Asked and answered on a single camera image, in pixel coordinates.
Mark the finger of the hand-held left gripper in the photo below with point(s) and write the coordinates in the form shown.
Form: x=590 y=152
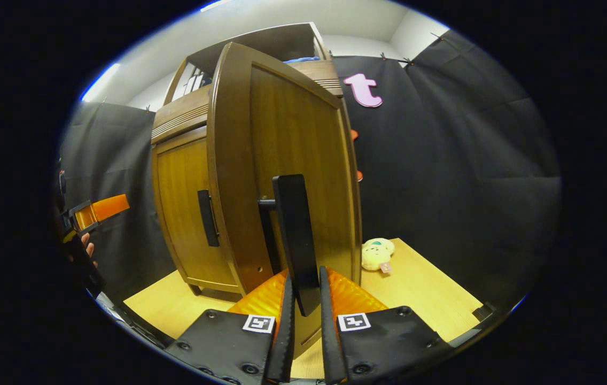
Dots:
x=106 y=208

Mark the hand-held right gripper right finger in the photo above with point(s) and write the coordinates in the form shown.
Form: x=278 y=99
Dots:
x=330 y=347

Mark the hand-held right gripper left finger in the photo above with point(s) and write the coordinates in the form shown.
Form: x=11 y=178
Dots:
x=283 y=342

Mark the wooden shoe cabinet door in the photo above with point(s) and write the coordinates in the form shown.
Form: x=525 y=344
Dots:
x=186 y=203
x=293 y=133

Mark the wooden double-door shoe cabinet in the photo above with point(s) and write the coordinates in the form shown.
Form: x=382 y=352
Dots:
x=180 y=115

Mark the pale yellow plush toy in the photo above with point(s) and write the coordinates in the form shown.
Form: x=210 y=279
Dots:
x=377 y=254

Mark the blue cloth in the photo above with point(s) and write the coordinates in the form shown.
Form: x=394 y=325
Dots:
x=301 y=60

